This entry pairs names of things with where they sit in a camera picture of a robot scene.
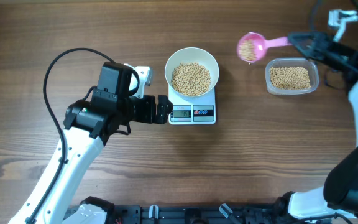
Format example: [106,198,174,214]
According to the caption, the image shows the clear plastic container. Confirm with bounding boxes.
[265,58,319,95]

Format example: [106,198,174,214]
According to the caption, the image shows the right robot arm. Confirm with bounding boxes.
[286,31,358,223]

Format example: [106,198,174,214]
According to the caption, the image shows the soybeans in white bowl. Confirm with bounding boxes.
[170,62,211,96]

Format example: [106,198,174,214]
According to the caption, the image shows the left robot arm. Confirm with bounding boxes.
[10,62,173,223]

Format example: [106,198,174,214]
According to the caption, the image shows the white bowl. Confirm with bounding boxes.
[165,47,219,97]

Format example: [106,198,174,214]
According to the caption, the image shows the pile of soybeans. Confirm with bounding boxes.
[269,67,311,90]

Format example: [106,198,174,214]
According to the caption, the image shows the pink plastic scoop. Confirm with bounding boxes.
[236,32,291,63]

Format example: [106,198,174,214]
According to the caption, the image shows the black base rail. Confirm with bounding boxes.
[63,203,291,224]

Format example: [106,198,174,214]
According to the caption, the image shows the white digital kitchen scale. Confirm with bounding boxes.
[168,87,216,125]

